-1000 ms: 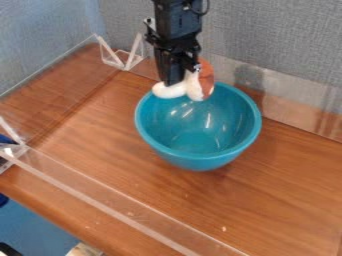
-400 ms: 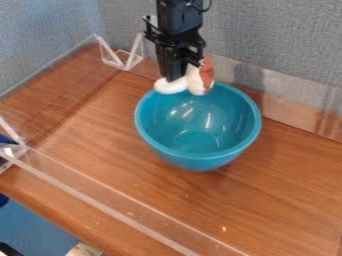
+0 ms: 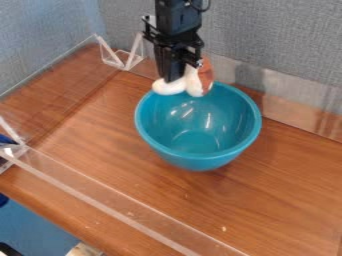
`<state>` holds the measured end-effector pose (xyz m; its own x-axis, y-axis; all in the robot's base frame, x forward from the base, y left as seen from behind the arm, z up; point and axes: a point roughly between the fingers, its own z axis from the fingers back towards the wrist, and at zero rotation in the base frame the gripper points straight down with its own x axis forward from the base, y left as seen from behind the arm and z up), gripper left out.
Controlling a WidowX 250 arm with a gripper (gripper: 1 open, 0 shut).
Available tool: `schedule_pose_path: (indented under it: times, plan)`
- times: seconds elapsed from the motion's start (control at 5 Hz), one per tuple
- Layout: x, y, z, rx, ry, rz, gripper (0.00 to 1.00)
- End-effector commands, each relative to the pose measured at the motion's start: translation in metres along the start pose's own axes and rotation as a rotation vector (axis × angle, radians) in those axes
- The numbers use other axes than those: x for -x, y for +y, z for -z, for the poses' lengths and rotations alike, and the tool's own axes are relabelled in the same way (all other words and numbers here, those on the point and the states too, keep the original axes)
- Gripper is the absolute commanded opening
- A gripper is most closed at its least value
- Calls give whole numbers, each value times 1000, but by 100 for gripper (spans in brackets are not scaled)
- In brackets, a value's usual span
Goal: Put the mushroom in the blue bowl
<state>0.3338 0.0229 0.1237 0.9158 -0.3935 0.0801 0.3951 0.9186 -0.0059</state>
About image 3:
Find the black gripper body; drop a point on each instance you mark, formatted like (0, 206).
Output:
(174, 25)

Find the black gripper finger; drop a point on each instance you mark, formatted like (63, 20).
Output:
(168, 62)

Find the brown white toy mushroom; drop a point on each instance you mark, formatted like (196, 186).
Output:
(195, 83)

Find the blue plastic bowl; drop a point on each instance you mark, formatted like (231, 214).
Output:
(199, 133)

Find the clear acrylic back barrier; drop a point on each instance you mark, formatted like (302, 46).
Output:
(289, 99)

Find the clear acrylic barrier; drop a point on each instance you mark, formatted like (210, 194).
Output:
(126, 209)
(289, 99)

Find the clear acrylic front barrier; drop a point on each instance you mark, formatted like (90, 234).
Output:
(126, 209)

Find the clear acrylic corner bracket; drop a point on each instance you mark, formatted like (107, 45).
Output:
(120, 59)

